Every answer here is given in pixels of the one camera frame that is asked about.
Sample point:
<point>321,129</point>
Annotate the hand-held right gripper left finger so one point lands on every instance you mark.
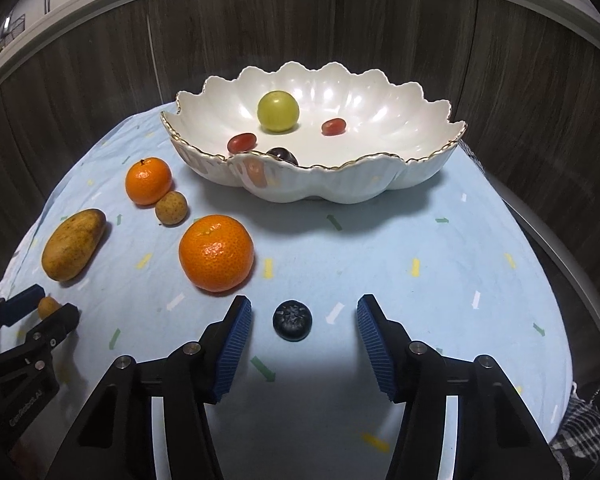
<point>232,345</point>

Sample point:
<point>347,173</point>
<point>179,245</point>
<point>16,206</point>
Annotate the green round fruit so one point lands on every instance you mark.
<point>278,111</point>

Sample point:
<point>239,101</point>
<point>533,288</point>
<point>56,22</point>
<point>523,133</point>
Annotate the light blue patterned cloth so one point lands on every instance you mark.
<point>430,260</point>

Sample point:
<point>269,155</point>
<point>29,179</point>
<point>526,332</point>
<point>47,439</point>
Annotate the small kumquat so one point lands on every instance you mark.
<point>47,307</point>

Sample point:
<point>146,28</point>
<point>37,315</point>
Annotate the large tangerine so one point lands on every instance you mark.
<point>216,252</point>

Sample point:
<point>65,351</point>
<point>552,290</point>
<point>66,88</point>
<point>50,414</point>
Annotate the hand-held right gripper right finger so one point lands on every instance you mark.
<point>375,345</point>

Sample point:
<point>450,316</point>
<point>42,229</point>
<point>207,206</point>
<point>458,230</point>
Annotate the brown longan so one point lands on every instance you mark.
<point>171,207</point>

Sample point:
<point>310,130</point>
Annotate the dark purple cherry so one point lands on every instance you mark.
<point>283,155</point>

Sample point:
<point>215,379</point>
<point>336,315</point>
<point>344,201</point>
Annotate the red cherry tomato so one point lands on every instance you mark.
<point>333,126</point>
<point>242,142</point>

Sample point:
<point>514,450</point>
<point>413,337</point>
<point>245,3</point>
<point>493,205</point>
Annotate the white scalloped bowl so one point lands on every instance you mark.
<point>380,110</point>

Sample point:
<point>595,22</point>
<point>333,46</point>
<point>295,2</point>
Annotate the blueberry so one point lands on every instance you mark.
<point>292,320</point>

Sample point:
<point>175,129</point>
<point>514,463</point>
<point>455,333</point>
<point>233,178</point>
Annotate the dark wood kitchen cabinet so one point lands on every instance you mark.
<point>405,35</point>

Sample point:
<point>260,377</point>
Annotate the small tangerine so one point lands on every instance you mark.
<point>148,181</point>

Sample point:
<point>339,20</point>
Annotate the yellow mango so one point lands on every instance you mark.
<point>73,244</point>

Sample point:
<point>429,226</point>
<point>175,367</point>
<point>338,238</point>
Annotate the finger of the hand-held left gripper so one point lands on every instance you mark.
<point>25,300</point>
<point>60,322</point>

